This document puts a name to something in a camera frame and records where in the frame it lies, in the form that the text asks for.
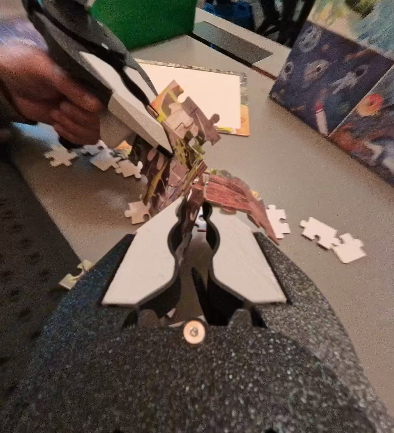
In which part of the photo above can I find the brown joined jigsaw chunk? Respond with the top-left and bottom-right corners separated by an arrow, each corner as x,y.
183,171 -> 280,245

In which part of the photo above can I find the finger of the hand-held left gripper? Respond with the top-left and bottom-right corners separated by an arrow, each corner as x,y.
108,94 -> 174,158
79,52 -> 159,117

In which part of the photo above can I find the person's left hand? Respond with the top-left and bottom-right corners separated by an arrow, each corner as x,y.
0,43 -> 105,147

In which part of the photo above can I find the grey desk cable cover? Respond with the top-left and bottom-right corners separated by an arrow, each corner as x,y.
193,21 -> 273,65

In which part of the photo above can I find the animal jigsaw puzzle board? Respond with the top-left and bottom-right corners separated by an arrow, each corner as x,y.
134,59 -> 251,137

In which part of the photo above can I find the colourful printed puzzle box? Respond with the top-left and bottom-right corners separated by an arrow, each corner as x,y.
270,0 -> 394,198

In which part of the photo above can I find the pile of jigsaw pieces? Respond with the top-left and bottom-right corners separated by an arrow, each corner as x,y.
44,140 -> 367,290

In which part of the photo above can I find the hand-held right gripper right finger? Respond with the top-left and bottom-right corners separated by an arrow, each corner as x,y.
202,202 -> 288,310

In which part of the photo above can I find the green plastic bin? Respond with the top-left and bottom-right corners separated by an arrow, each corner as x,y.
90,0 -> 197,51

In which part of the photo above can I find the grey desk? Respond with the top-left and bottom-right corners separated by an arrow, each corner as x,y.
11,7 -> 394,433

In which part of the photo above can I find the joined animal jigsaw chunk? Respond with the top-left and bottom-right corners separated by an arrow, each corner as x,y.
129,81 -> 222,217

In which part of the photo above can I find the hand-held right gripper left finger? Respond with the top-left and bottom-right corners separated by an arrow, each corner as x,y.
101,197 -> 184,309

